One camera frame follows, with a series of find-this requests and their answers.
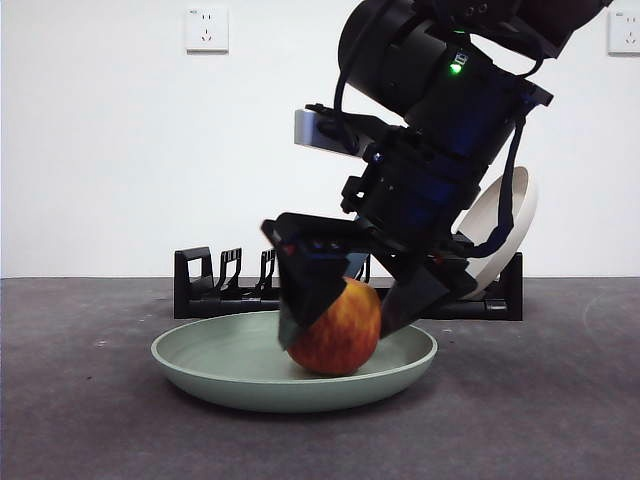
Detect black plate rack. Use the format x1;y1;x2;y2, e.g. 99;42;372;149
173;246;524;321

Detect red yellow apple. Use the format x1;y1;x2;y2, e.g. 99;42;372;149
285;277;384;377

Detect green plate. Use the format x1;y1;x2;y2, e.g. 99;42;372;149
150;309;440;414

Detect cream plate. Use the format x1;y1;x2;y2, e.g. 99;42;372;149
452;166;539;301

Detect white wall socket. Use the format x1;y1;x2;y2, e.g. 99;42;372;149
607;10;640;56
185;7;230;55

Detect black cable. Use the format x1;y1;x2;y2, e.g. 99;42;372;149
332;49;364;151
462;112;529;259

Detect pale grey camera box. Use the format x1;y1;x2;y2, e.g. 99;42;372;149
293;108;369;157

